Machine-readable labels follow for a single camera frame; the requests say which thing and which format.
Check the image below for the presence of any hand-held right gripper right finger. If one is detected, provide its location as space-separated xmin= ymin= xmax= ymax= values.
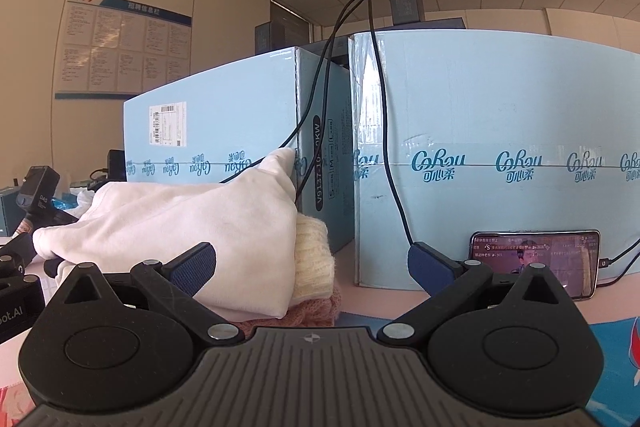
xmin=377 ymin=243 xmax=576 ymax=344

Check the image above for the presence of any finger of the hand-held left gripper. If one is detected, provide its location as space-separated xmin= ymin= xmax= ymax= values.
xmin=0 ymin=232 xmax=41 ymax=269
xmin=20 ymin=258 xmax=68 ymax=293

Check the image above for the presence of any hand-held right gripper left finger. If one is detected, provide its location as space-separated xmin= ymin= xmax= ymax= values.
xmin=50 ymin=242 xmax=243 ymax=344

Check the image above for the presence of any white sweatshirt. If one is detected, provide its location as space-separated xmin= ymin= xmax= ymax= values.
xmin=32 ymin=148 xmax=298 ymax=320

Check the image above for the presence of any teal box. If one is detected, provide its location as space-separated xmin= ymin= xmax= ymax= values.
xmin=0 ymin=187 xmax=23 ymax=238

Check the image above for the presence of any black handheld device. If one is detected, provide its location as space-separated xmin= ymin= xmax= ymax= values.
xmin=15 ymin=166 xmax=81 ymax=235

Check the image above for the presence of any smartphone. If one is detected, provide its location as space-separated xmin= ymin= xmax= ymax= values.
xmin=469 ymin=230 xmax=601 ymax=300

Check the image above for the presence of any cream knitted sweater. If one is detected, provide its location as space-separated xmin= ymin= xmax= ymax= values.
xmin=292 ymin=214 xmax=336 ymax=300

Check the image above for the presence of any small black box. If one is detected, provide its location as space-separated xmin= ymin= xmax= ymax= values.
xmin=107 ymin=149 xmax=127 ymax=182

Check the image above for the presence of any pink knitted sweater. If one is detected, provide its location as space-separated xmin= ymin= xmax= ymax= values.
xmin=235 ymin=284 xmax=343 ymax=328

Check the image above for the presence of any light blue carton with label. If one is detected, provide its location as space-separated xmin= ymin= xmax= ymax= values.
xmin=123 ymin=46 xmax=356 ymax=253

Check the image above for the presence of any large light blue carton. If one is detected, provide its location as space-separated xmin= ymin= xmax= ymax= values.
xmin=348 ymin=29 xmax=640 ymax=293

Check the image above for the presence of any dark blue box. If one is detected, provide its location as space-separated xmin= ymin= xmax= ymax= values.
xmin=345 ymin=18 xmax=468 ymax=36

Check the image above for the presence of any small dark box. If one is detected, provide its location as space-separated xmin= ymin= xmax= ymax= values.
xmin=255 ymin=19 xmax=313 ymax=55

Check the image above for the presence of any black power adapter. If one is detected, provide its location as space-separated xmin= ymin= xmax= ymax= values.
xmin=390 ymin=0 xmax=426 ymax=26

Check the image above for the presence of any black phone charging cable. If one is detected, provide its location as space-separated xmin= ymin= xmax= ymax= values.
xmin=362 ymin=0 xmax=640 ymax=285

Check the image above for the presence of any wall notice board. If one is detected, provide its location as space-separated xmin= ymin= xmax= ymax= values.
xmin=54 ymin=0 xmax=193 ymax=101

